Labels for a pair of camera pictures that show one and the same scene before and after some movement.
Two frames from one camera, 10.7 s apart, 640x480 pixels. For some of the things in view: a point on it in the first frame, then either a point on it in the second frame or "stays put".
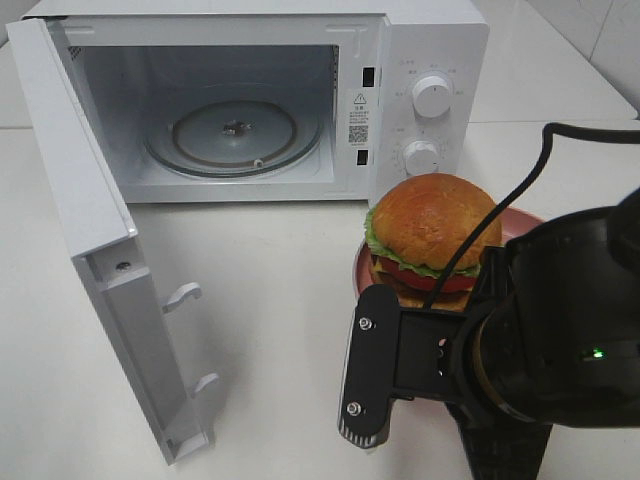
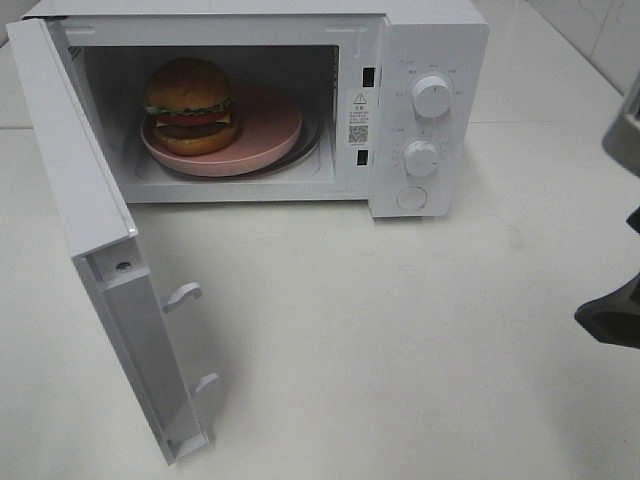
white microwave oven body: [279, 101] stays put
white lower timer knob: [422, 156] stays put
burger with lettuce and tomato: [415, 229] → [189, 100]
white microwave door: [104, 241] stays put
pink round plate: [513, 223] → [266, 126]
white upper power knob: [431, 96] stays put
